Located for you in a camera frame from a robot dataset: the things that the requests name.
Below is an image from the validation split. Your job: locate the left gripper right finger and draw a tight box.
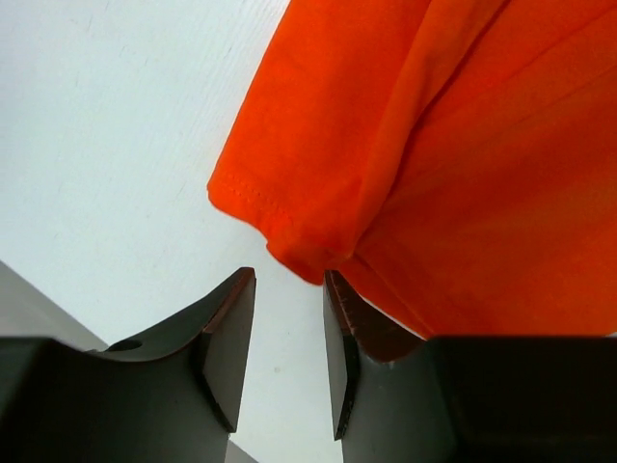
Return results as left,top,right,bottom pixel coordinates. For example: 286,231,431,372
323,272,616,462

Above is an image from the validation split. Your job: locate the orange t shirt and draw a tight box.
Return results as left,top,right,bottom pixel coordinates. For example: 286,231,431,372
207,0,616,338

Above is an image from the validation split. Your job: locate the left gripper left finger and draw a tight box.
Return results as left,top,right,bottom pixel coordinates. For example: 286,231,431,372
1,267,255,462

